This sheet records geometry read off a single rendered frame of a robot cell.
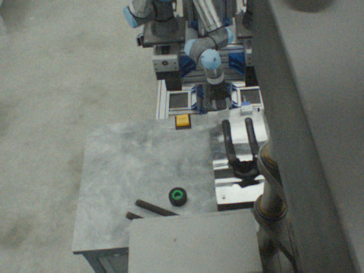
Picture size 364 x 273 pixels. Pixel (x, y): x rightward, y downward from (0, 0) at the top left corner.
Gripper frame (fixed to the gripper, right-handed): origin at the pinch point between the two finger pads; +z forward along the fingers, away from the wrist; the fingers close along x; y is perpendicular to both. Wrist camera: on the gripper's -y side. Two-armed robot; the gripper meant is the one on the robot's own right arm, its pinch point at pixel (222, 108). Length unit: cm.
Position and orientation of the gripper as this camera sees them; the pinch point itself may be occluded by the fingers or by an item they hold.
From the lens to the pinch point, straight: 194.0
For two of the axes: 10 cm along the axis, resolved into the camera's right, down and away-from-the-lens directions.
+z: 2.2, 5.0, 8.4
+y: -0.7, -8.5, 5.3
